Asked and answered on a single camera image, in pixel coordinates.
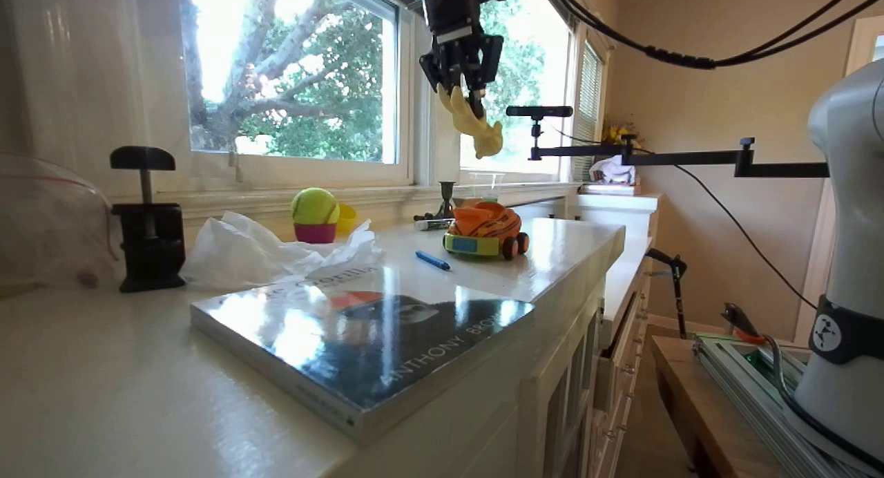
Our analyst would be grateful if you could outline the clear plastic bag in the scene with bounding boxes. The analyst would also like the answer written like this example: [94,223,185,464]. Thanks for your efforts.
[0,153,123,294]

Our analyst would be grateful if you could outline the camera on mount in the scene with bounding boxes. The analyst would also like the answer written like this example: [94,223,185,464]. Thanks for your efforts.
[506,105,830,180]

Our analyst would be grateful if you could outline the dark candle holder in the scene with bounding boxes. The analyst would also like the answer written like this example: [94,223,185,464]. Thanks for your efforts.
[434,180,459,220]

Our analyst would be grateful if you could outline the stack of books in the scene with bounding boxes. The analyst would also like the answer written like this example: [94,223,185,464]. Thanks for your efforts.
[579,182,642,198]

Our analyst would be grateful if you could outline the orange tiger plush toy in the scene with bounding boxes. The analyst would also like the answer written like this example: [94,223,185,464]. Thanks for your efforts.
[450,200,523,239]

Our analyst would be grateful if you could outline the tennis ball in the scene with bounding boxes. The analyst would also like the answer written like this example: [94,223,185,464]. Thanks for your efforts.
[290,187,340,226]

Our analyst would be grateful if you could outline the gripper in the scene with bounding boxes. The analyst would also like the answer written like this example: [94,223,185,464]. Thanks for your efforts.
[419,0,506,117]

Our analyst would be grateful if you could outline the glossy dark book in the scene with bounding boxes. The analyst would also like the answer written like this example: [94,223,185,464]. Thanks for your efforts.
[190,265,537,445]

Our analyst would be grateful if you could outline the crumpled white paper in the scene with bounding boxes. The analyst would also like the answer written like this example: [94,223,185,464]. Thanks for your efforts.
[180,211,382,291]

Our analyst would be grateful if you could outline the window blind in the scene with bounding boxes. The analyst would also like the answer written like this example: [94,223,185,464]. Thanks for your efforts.
[572,41,606,183]

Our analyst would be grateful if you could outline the window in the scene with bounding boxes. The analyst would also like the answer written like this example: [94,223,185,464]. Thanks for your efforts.
[178,0,403,169]
[459,0,575,176]

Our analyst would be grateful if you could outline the pink cup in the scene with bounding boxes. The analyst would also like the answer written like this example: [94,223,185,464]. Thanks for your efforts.
[294,222,338,245]

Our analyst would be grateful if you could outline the white drawer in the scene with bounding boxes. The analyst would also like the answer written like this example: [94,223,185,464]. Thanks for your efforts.
[597,271,654,396]

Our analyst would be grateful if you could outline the yellow plush toy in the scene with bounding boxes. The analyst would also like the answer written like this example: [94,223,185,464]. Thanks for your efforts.
[436,84,504,160]

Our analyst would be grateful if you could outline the clear plastic cup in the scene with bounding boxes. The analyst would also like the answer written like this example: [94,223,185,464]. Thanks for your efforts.
[475,172,506,203]

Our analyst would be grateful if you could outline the sheer white curtain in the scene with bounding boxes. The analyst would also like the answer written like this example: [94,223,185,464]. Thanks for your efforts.
[0,0,189,192]

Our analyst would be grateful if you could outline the yellow flowers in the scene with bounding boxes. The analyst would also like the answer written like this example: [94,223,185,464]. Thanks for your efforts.
[600,122,641,148]

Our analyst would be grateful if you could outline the black cable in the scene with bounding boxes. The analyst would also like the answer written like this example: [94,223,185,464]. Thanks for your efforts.
[673,163,820,311]

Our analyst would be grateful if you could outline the yellow-green toy car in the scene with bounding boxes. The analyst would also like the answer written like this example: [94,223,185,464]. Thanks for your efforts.
[443,230,531,262]

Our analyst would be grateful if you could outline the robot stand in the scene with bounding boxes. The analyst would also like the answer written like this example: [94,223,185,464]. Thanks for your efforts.
[649,332,884,478]

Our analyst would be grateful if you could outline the black clamp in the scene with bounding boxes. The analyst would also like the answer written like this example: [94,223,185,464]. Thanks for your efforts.
[110,146,188,294]

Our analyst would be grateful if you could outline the white cabinet door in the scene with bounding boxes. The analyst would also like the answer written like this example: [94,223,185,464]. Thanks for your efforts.
[537,304,603,478]

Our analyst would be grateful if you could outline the white cloth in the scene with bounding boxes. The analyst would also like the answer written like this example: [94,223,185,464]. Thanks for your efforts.
[588,155,637,186]

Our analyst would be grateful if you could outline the orange-handled pliers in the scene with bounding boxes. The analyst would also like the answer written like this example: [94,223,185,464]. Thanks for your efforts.
[720,303,769,346]

